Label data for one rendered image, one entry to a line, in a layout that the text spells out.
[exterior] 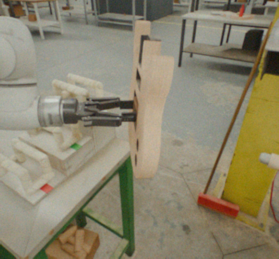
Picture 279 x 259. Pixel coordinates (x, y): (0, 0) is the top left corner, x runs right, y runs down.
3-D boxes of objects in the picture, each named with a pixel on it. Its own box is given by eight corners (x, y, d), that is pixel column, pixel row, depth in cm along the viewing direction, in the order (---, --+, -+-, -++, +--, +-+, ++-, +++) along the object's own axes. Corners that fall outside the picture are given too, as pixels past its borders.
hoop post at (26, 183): (37, 190, 83) (30, 172, 77) (29, 197, 80) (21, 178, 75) (31, 186, 84) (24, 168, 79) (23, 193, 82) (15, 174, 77)
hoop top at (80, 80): (104, 88, 98) (104, 82, 96) (99, 91, 96) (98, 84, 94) (71, 78, 107) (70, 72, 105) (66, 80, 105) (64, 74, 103)
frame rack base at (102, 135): (116, 136, 111) (114, 105, 102) (96, 154, 100) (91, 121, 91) (75, 119, 123) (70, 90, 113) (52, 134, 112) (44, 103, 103)
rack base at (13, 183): (68, 177, 89) (67, 174, 89) (34, 206, 79) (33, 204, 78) (23, 152, 101) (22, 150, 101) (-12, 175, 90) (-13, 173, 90)
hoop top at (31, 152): (51, 161, 84) (48, 154, 82) (43, 166, 82) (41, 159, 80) (17, 142, 93) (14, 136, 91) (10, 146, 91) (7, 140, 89)
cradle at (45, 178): (57, 176, 88) (55, 170, 86) (31, 198, 80) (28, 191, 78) (51, 172, 89) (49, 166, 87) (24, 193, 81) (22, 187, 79)
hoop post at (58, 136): (67, 148, 89) (62, 129, 84) (61, 153, 87) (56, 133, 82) (61, 146, 91) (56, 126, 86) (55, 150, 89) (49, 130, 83)
